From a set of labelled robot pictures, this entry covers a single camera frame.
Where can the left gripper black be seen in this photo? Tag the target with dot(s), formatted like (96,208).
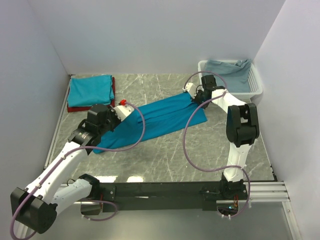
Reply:
(110,111)

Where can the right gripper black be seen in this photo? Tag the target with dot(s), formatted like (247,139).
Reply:
(195,100)

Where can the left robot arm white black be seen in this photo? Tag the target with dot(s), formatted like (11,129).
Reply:
(38,205)

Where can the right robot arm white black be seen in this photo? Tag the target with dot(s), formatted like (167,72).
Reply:
(242,129)

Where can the grey blue t shirt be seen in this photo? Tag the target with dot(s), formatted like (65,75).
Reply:
(235,74)

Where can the folded light teal t shirt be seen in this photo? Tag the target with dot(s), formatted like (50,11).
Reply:
(90,91)

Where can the folded red t shirt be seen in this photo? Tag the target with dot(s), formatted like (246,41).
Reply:
(75,109)

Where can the white plastic basket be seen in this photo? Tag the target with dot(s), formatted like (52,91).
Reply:
(254,80)

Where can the black base beam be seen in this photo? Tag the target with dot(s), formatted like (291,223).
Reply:
(204,195)

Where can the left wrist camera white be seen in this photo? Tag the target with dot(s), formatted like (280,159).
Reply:
(123,110)

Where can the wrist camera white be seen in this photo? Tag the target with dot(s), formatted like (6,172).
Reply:
(191,89)
(123,110)

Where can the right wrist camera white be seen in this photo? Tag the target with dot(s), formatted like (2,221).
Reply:
(191,89)

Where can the aluminium rail frame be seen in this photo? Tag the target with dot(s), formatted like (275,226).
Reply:
(258,192)

